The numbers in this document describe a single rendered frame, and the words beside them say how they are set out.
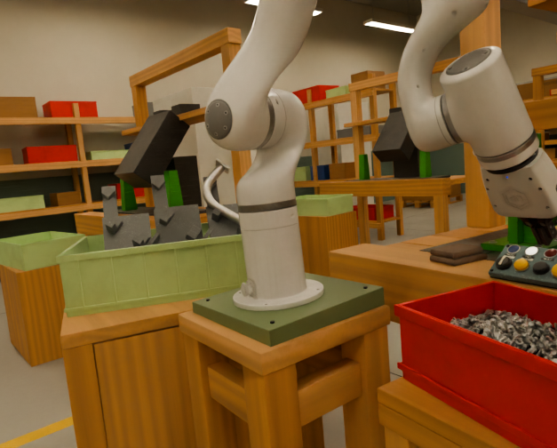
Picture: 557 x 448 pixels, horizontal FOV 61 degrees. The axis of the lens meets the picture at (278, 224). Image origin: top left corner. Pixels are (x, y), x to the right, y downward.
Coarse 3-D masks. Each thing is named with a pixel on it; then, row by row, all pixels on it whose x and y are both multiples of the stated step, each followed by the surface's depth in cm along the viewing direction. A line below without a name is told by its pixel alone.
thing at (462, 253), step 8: (440, 248) 107; (448, 248) 106; (456, 248) 105; (464, 248) 104; (472, 248) 104; (480, 248) 105; (432, 256) 107; (440, 256) 105; (448, 256) 102; (456, 256) 101; (464, 256) 103; (472, 256) 103; (480, 256) 104; (448, 264) 103; (456, 264) 101
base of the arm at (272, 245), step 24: (240, 216) 93; (264, 216) 90; (288, 216) 91; (264, 240) 90; (288, 240) 91; (264, 264) 91; (288, 264) 92; (264, 288) 92; (288, 288) 92; (312, 288) 96
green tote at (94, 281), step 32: (64, 256) 125; (96, 256) 127; (128, 256) 129; (160, 256) 131; (192, 256) 133; (224, 256) 135; (64, 288) 126; (96, 288) 128; (128, 288) 130; (160, 288) 132; (192, 288) 134; (224, 288) 135
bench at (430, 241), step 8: (448, 232) 154; (456, 232) 153; (464, 232) 152; (472, 232) 150; (480, 232) 149; (488, 232) 148; (408, 240) 146; (416, 240) 145; (424, 240) 144; (432, 240) 143; (440, 240) 142; (448, 240) 141; (456, 240) 140; (408, 248) 134; (416, 248) 133; (424, 248) 132; (344, 408) 136; (344, 416) 136; (344, 424) 137
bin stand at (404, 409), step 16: (400, 384) 72; (384, 400) 71; (400, 400) 68; (416, 400) 67; (432, 400) 67; (384, 416) 71; (400, 416) 68; (416, 416) 66; (432, 416) 63; (448, 416) 62; (464, 416) 62; (400, 432) 69; (416, 432) 66; (432, 432) 64; (448, 432) 61; (464, 432) 59; (480, 432) 58
